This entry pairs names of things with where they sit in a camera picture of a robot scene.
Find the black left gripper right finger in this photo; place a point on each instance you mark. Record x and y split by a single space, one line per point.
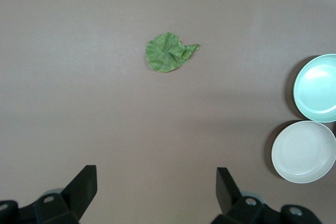
225 190

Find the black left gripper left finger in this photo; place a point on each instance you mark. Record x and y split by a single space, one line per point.
84 187

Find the green lettuce leaf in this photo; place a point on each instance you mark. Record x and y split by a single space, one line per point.
162 56

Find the beige plate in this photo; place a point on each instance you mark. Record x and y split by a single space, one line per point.
302 153

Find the brown table cover sheet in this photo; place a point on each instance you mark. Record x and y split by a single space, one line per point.
52 103

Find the pale green plate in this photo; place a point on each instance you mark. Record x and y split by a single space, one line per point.
317 87

